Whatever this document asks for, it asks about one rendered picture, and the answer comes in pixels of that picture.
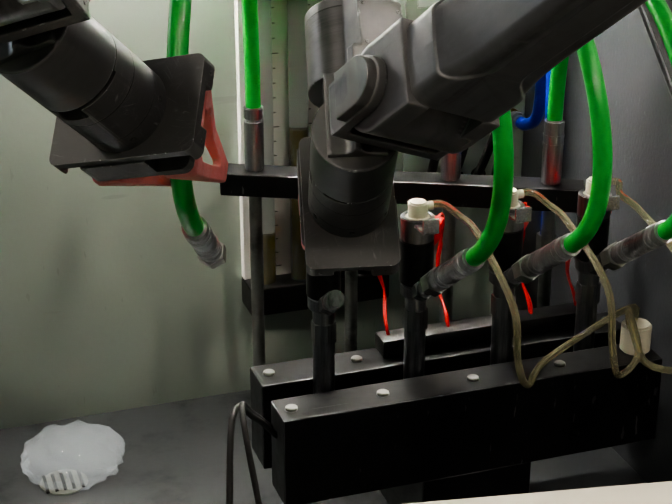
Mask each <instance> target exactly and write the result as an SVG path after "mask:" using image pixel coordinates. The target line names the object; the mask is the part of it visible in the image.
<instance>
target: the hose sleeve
mask: <svg viewBox="0 0 672 504"><path fill-rule="evenodd" d="M200 217H201V219H202V221H203V223H204V230H203V232H202V233H201V234H200V235H198V236H195V237H194V236H189V235H188V234H187V233H186V232H185V230H184V229H183V227H182V226H181V228H182V232H183V235H184V237H185V239H186V240H187V241H188V242H189V243H190V244H191V246H192V247H193V248H194V250H195V252H196V253H197V255H198V256H199V257H200V258H201V259H202V260H204V261H205V262H214V261H217V260H218V259H219V258H220V256H221V255H222V246H221V244H220V241H219V240H218V238H217V237H216V236H215V234H214V233H213V231H212V229H211V227H210V225H209V224H208V222H207V221H206V220H205V219H204V218H203V217H202V216H200Z"/></svg>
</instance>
